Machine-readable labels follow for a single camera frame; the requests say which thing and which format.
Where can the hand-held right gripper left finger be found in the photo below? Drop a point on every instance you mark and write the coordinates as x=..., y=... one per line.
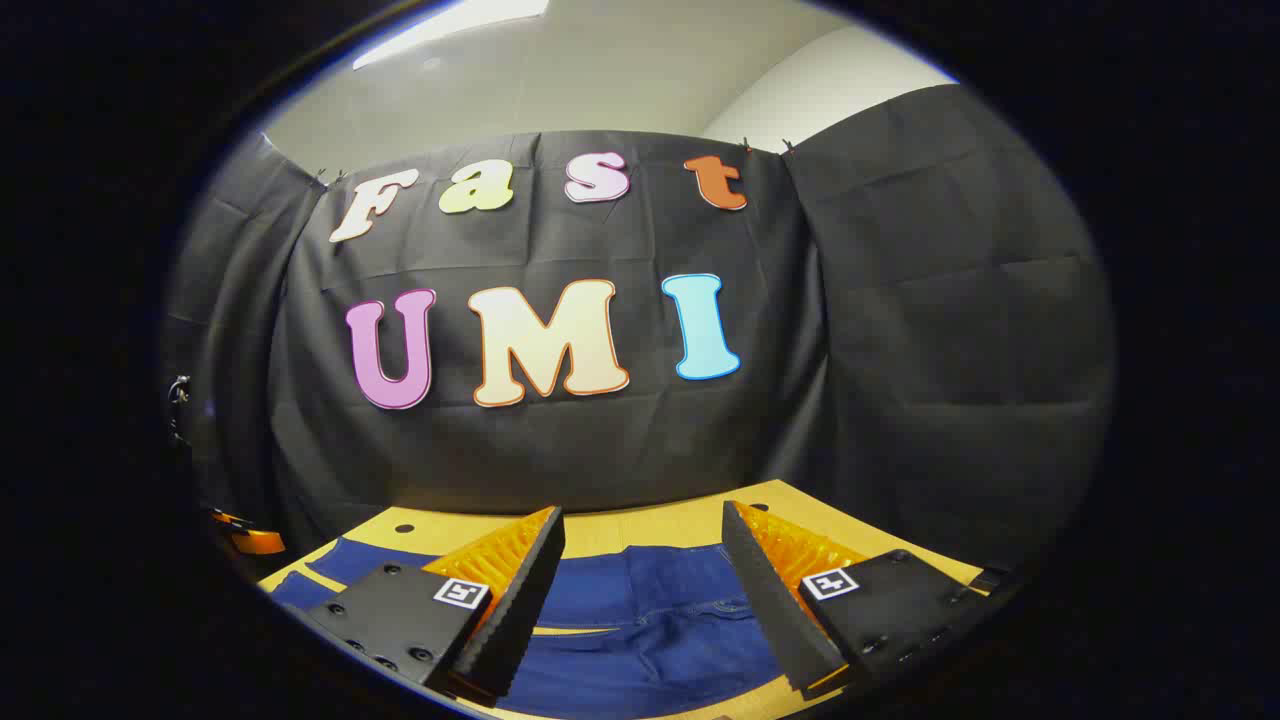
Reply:
x=520, y=610

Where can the black backdrop cloth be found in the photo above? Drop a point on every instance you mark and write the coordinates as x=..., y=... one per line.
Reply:
x=600, y=450

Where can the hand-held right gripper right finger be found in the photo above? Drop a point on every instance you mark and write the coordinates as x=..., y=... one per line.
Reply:
x=770, y=610

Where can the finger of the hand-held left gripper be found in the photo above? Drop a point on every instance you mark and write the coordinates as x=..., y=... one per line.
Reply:
x=258, y=543

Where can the blue jeans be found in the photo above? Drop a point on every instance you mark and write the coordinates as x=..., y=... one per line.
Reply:
x=640, y=620

